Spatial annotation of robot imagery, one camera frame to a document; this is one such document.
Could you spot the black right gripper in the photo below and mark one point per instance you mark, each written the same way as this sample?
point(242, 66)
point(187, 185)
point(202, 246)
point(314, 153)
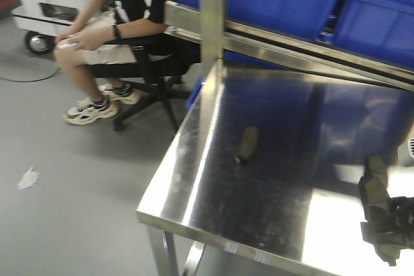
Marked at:
point(400, 211)

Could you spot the brake pad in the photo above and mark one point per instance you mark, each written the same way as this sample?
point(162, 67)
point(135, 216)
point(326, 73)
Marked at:
point(248, 145)
point(379, 228)

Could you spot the blue plastic bin right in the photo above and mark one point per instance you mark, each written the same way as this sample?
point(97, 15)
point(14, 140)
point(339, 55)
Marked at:
point(379, 28)

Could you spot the blue bin on floor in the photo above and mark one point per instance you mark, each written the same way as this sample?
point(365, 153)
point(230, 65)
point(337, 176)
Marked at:
point(194, 93)

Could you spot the black office chair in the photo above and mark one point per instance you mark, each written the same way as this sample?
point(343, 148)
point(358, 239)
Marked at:
point(159, 76)

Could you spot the seated person striped shirt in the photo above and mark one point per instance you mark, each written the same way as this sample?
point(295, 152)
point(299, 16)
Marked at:
point(87, 42)

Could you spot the crumpled white paper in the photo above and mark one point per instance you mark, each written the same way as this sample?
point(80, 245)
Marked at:
point(28, 179)

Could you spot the stainless steel rack frame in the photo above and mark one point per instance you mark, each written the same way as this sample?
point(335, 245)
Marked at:
point(217, 35)

